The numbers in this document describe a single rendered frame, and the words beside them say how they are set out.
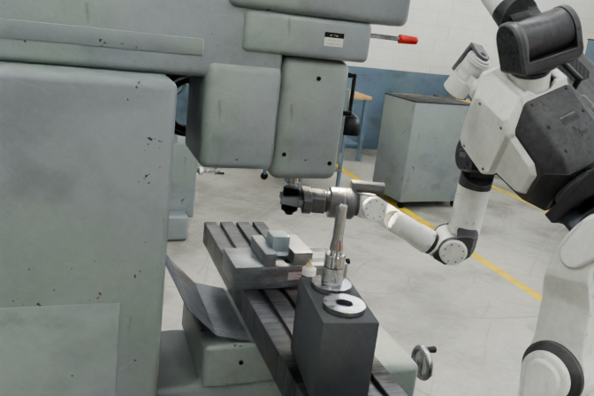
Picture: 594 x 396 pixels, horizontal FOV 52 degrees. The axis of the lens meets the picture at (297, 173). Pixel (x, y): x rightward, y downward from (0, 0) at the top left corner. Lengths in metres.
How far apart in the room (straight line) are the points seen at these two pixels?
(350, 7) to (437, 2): 7.93
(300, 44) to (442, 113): 4.80
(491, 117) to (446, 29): 8.16
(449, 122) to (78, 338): 5.23
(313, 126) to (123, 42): 0.51
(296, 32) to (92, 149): 0.55
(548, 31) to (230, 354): 1.09
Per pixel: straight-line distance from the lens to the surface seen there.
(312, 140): 1.58
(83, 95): 1.33
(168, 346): 1.87
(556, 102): 1.45
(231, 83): 1.47
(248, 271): 1.75
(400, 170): 6.19
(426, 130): 6.17
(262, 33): 1.48
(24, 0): 1.43
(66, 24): 1.43
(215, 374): 1.69
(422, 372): 2.17
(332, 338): 1.26
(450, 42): 9.63
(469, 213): 1.75
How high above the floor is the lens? 1.71
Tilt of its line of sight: 14 degrees down
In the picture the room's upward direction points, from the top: 7 degrees clockwise
